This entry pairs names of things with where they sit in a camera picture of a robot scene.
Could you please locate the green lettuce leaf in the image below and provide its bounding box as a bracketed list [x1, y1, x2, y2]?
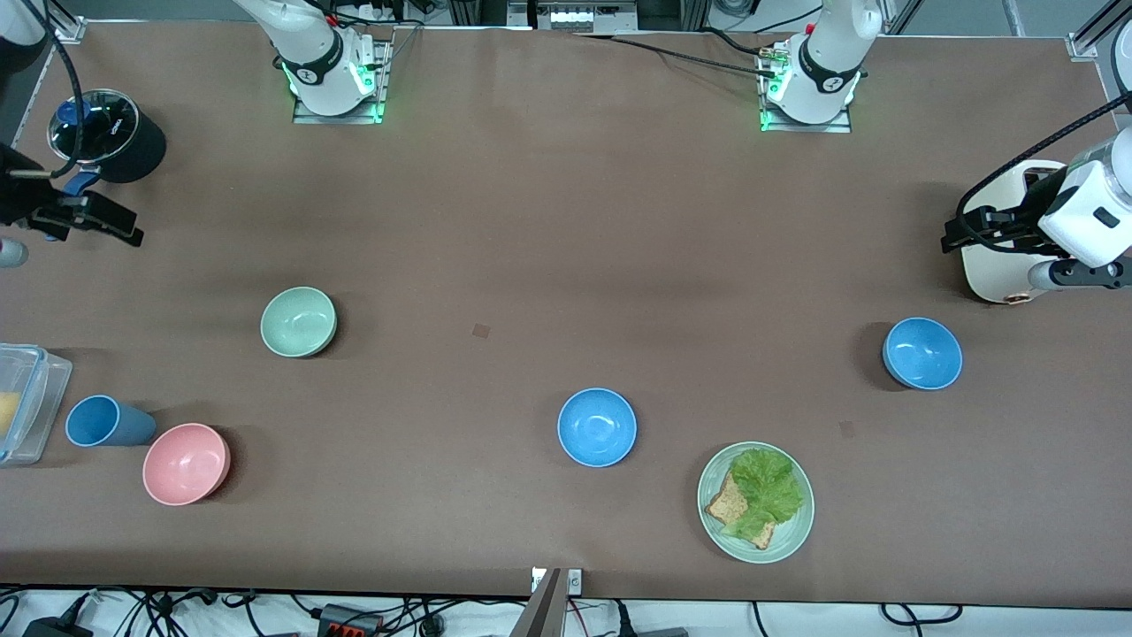
[723, 448, 807, 542]

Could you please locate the black looped cable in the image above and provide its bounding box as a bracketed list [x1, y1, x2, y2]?
[879, 602, 964, 628]

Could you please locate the black and red power strip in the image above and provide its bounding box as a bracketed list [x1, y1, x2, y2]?
[317, 603, 384, 637]

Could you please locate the clear plastic food container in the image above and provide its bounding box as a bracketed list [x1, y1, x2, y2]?
[0, 343, 73, 467]

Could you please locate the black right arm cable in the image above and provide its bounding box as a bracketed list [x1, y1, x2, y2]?
[19, 0, 87, 180]

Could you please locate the grey metal pole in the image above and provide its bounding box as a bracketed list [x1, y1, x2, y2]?
[510, 569, 563, 637]

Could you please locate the black power adapter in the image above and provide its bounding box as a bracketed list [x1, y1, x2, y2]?
[21, 617, 95, 637]

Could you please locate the pale green plate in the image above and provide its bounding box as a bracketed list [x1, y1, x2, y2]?
[697, 441, 815, 564]

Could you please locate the blue plastic cup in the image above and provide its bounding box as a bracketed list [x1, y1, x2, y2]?
[65, 395, 158, 449]

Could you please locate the blue bowl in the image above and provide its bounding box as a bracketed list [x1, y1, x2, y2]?
[557, 388, 638, 468]
[882, 317, 964, 391]

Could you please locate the brown bread slice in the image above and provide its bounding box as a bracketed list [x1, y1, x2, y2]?
[705, 471, 778, 551]

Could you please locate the black braided cable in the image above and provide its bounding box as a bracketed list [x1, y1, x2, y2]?
[573, 33, 781, 81]

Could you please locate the glass lid with blue knob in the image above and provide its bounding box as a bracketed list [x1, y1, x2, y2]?
[47, 88, 142, 165]

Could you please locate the black pot with blue handle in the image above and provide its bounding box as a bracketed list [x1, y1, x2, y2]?
[47, 88, 168, 198]

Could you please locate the pink bowl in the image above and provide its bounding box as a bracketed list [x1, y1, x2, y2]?
[142, 423, 232, 507]

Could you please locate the pale green bowl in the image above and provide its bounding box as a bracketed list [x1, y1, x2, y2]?
[260, 286, 338, 359]

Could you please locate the grey switch box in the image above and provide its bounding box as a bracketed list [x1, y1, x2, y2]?
[533, 0, 640, 35]

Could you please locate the cream white toaster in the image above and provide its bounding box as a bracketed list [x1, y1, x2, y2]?
[959, 159, 1073, 305]

